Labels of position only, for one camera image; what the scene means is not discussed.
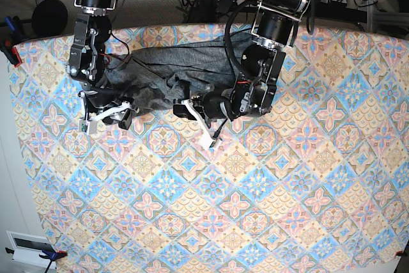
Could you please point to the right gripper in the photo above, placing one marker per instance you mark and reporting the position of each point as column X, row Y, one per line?
column 106, row 105

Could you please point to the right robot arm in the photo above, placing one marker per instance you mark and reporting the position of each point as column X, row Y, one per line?
column 88, row 59

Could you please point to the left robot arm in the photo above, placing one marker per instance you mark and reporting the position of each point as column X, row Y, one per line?
column 275, row 26

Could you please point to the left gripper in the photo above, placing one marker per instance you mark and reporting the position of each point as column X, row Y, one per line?
column 227, row 104

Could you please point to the white wall box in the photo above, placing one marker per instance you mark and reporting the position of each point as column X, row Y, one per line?
column 28, row 248

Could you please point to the patterned tablecloth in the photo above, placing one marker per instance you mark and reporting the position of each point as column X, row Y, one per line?
column 318, row 185

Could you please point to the round black stool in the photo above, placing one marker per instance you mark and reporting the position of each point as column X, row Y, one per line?
column 49, row 18

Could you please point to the red clamp bottom right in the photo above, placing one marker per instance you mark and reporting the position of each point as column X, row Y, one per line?
column 401, row 254

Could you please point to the white power strip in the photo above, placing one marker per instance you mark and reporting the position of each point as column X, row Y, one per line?
column 263, row 4

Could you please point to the red black clamp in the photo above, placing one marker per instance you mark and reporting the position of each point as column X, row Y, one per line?
column 11, row 53

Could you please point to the grey t-shirt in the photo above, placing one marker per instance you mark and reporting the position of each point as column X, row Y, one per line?
column 156, row 76

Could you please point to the blue clamp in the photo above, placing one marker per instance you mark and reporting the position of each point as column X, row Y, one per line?
column 14, row 25

